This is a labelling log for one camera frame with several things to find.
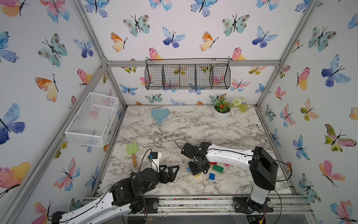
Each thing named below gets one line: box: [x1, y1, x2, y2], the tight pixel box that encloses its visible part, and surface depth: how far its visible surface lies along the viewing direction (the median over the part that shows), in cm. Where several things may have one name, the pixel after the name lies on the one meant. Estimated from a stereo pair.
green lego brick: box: [212, 164, 225, 174], surface depth 88 cm
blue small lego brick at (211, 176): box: [208, 173, 216, 181], surface depth 84 cm
